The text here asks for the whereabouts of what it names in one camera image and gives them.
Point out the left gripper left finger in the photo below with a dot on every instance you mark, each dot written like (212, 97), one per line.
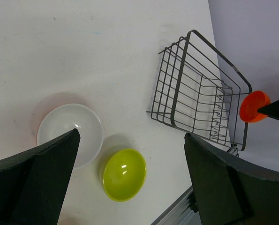
(33, 183)

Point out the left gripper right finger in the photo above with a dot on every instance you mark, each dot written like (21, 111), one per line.
(229, 190)

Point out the red-orange plastic bowl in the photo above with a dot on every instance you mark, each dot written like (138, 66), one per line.
(249, 108)

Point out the white bowl orange outside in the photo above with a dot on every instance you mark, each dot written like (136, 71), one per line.
(74, 116)

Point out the lime green bowl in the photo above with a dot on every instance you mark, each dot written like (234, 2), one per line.
(123, 175)

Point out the aluminium frame rail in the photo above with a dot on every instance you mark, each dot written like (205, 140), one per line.
(184, 210)

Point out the dark wire dish rack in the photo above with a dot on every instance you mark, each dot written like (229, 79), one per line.
(200, 91)

